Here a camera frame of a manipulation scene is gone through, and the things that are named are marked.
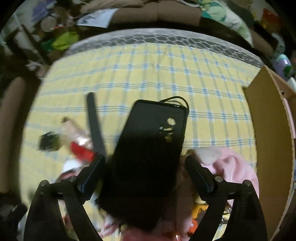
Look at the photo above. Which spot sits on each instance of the red capped small bottle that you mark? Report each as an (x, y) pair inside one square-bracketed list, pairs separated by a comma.
[(77, 140)]

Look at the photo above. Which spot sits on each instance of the yellow plaid tablecloth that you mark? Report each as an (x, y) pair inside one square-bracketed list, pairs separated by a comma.
[(210, 82)]

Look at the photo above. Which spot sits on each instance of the floral tote bag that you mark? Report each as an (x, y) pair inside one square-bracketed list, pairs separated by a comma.
[(221, 13)]

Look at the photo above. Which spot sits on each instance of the brown sofa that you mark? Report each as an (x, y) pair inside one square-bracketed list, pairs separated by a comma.
[(175, 15)]

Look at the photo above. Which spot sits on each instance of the green plastic bag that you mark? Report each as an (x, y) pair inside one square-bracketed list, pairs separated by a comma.
[(61, 43)]

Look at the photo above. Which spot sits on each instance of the white printed paper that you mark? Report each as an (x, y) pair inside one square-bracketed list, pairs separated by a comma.
[(99, 18)]

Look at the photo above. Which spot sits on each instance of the cardboard box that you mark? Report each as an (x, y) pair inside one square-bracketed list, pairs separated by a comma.
[(271, 103)]

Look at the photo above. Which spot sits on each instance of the small black case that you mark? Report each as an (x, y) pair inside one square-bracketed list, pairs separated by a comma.
[(49, 142)]

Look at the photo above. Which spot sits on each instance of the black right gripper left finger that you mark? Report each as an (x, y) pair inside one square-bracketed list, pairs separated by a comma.
[(44, 220)]

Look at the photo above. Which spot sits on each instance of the black phone case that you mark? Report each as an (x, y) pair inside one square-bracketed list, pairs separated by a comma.
[(141, 174)]

